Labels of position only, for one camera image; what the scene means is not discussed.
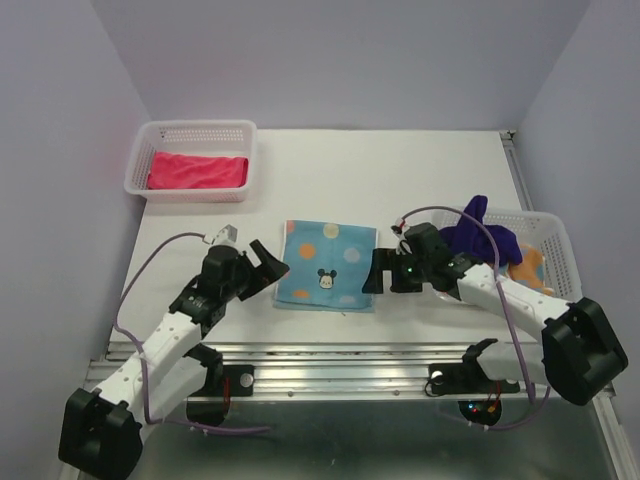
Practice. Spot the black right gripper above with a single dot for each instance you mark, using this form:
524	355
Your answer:
387	259

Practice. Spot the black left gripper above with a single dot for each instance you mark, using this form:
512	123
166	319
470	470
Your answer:
269	264

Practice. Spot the blue patterned towel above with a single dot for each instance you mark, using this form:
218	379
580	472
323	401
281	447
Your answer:
328	265

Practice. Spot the purple towel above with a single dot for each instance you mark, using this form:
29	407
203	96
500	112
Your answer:
467	237

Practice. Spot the pink towel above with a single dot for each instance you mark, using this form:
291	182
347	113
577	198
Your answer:
171	171

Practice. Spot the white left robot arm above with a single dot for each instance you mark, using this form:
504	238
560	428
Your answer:
104	430

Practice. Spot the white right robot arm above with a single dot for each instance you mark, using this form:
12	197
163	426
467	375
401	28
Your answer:
574	351

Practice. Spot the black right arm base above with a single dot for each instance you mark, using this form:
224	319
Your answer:
464	381

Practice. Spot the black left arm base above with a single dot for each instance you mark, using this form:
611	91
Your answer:
228	381

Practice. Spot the white empty plastic basket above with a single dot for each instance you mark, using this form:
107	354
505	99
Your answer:
204	138

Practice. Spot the peach patterned towel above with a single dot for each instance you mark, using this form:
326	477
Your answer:
530	272

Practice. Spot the white plastic towel basket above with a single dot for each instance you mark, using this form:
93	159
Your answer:
546	233

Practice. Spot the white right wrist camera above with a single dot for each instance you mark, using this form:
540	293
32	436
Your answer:
399	229

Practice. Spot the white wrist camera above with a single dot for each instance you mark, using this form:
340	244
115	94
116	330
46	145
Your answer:
399	229
226	236

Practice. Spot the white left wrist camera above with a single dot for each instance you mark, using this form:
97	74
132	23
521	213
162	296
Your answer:
226	236

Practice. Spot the aluminium mounting rail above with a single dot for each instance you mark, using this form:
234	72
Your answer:
344	371

